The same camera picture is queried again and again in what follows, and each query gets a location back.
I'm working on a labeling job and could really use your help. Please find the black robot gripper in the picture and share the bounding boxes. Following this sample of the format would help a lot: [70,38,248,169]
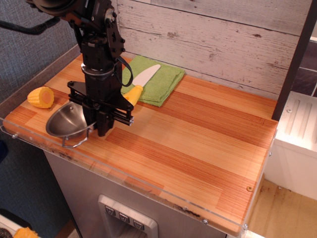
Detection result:
[67,70,134,137]

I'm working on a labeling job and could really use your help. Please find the stainless steel pot with handles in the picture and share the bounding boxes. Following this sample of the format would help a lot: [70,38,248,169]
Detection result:
[46,102,96,148]

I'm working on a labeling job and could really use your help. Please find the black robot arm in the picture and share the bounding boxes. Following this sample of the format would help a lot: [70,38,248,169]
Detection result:
[28,0,134,137]

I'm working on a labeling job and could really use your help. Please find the green folded cloth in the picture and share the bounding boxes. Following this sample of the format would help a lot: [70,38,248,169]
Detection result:
[122,56,185,107]

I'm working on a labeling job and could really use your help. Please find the yellow toy corn cob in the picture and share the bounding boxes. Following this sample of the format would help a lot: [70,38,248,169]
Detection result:
[27,86,54,109]

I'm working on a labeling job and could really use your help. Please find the clear acrylic edge guard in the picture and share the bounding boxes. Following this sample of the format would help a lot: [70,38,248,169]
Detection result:
[3,114,277,237]

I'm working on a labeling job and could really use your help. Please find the grey toy fridge cabinet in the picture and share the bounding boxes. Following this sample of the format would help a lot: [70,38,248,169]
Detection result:
[45,152,226,238]

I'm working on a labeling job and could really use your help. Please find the silver dispenser panel with buttons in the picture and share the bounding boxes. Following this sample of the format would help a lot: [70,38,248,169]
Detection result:
[98,194,159,238]

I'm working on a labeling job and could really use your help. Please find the yellow toy at bottom left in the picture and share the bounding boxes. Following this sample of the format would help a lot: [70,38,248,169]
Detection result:
[13,227,39,238]

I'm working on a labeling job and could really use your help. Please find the white toy sink unit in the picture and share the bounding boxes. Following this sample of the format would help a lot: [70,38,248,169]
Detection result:
[264,37,317,200]

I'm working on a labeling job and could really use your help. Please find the toy knife yellow handle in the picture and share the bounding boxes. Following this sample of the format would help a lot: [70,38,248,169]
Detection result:
[123,64,161,106]

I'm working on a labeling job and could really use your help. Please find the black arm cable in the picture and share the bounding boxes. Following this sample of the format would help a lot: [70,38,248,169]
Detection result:
[0,14,134,88]

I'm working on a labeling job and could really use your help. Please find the dark vertical post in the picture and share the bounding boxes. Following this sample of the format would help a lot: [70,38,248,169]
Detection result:
[271,0,317,121]

